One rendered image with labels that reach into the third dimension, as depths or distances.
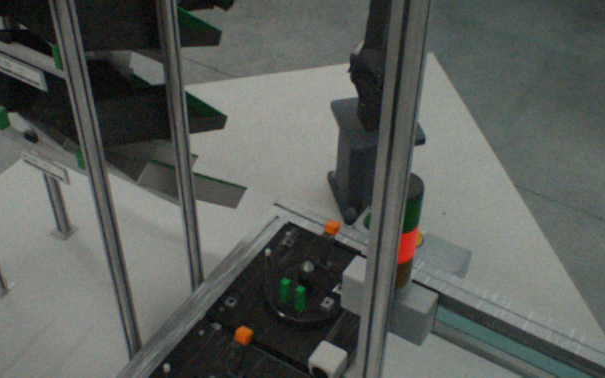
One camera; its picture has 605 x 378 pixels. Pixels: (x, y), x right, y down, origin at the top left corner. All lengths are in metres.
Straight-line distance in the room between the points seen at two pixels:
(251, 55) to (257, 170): 1.85
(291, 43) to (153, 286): 2.23
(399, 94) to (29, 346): 0.92
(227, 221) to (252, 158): 0.19
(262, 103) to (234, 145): 0.16
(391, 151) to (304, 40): 2.83
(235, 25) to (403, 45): 3.01
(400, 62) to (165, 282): 0.88
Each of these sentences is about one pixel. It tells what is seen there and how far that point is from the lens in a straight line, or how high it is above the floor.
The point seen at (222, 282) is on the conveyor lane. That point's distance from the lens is 1.45.
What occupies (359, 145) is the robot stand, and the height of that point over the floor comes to 1.06.
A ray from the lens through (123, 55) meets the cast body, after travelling 1.44.
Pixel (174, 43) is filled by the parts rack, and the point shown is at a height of 1.42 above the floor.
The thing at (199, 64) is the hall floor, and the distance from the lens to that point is 3.57.
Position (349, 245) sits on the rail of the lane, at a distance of 1.50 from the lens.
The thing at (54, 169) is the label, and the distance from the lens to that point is 1.20.
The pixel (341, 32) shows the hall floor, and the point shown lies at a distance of 3.76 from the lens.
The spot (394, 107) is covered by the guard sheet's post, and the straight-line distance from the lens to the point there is 0.85.
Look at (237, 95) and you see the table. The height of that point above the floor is 0.86.
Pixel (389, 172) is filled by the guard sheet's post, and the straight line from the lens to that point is 0.90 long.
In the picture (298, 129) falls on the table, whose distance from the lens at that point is 1.89.
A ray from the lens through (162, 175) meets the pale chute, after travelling 1.33.
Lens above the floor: 2.07
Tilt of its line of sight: 44 degrees down
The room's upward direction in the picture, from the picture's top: 1 degrees clockwise
